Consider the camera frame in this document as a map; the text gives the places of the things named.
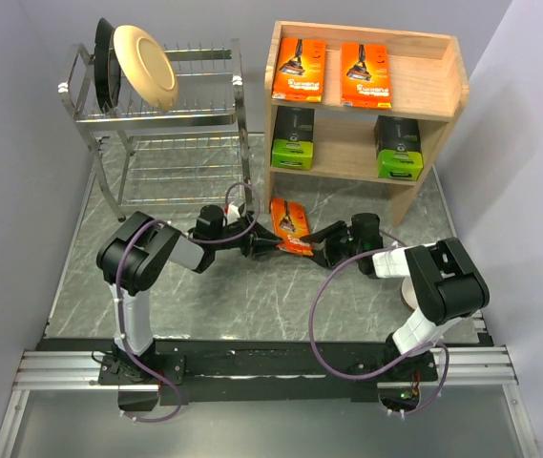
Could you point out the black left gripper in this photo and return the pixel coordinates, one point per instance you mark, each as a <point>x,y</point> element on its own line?
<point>262,241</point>

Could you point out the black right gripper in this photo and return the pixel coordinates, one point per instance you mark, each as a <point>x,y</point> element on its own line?
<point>327,257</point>

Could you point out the orange razor box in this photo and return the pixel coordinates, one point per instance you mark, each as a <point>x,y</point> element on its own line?
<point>299,75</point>
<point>290,224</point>
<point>365,78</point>

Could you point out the black green razor box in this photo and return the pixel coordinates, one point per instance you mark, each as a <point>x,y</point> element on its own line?
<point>293,146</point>
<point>398,148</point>

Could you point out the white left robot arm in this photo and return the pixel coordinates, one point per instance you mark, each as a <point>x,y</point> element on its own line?
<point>132,259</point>

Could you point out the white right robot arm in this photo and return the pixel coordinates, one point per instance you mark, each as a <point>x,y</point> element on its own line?
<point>441,283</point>

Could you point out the wooden two-tier shelf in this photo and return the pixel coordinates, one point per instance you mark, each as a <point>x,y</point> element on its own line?
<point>429,83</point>

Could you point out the white small bowl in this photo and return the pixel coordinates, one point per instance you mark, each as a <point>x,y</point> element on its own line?
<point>408,295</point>

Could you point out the chrome dish rack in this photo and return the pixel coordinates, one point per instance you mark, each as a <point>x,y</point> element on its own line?
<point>150,160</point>

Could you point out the beige wooden plate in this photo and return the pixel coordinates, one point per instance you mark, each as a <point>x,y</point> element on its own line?
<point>146,66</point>

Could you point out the black plate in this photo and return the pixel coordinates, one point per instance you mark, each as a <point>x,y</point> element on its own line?
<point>107,71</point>

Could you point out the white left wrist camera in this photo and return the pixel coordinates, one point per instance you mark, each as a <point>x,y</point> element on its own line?
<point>234,212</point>

